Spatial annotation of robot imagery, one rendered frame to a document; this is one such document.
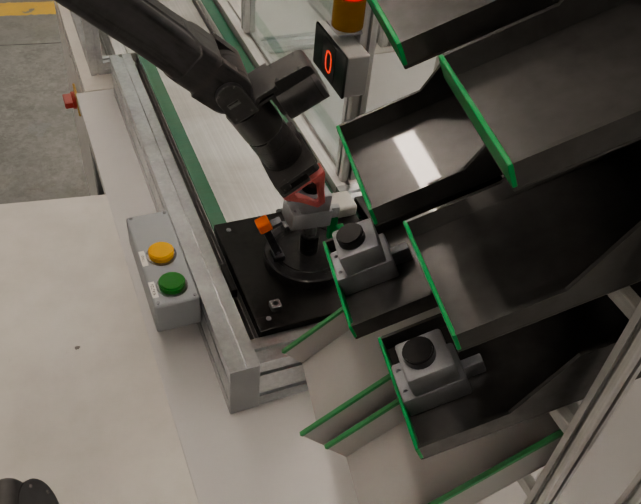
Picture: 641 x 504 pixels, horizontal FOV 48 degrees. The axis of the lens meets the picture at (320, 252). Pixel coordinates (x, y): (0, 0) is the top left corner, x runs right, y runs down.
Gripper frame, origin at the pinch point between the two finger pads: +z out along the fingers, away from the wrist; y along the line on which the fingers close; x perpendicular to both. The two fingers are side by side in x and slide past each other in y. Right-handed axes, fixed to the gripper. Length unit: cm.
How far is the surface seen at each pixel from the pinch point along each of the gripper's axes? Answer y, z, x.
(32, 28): 277, 75, 86
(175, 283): 0.4, 0.1, 25.0
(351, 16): 16.7, -9.2, -19.0
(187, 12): 97, 18, 7
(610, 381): -53, -16, -15
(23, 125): 196, 69, 96
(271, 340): -13.4, 6.9, 16.7
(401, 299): -31.6, -10.4, -3.5
